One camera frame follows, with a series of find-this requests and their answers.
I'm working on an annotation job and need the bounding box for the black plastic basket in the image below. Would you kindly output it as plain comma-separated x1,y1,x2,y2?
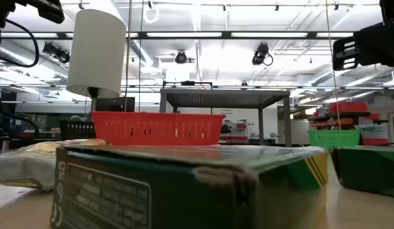
59,120,97,141

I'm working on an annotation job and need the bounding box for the grey metal shelf riser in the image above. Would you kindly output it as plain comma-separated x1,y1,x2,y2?
159,88,293,148

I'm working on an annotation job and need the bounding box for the overhead frame beam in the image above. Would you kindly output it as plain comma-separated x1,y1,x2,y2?
0,30,356,41

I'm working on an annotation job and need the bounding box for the black ceiling spotlight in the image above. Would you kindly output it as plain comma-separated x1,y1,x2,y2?
174,50,188,65
251,42,274,67
41,41,71,65

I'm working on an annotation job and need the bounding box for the red plastic basket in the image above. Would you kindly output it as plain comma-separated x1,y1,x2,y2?
89,111,227,147

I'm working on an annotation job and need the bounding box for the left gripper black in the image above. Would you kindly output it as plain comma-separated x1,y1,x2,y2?
24,0,66,25

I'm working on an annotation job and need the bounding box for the dark green crayon box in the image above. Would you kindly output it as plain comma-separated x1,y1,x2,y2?
329,145,394,199

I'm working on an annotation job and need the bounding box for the crinkled snack bag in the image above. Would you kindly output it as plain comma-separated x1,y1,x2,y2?
0,138,112,192

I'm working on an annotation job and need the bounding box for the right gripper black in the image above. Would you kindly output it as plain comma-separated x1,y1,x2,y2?
332,21,394,71

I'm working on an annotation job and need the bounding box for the dark storage rack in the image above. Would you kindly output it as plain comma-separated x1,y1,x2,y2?
307,111,390,130

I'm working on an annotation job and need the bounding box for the crayon box torn green side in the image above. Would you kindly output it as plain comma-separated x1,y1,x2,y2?
49,144,329,229

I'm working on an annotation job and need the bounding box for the white hanging cable loop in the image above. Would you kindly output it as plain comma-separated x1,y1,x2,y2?
143,5,160,25

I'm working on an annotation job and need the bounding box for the yellow hanging cord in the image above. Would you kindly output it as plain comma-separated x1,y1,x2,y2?
325,0,342,130

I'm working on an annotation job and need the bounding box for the rack with red bins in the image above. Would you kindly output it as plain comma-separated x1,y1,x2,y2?
220,120,248,142

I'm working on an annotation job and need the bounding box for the black monitor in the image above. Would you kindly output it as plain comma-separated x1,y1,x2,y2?
95,97,136,113

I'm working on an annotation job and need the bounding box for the green plastic basket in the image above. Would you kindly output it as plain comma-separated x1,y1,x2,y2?
307,128,362,149

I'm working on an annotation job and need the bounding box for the red storage bin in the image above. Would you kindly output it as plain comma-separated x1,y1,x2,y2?
328,101,369,115
362,137,391,147

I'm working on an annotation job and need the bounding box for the clear plastic bin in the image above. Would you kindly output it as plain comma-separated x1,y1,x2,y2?
354,123,389,139

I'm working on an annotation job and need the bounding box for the white shade table lamp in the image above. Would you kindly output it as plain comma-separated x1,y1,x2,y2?
66,8,127,114

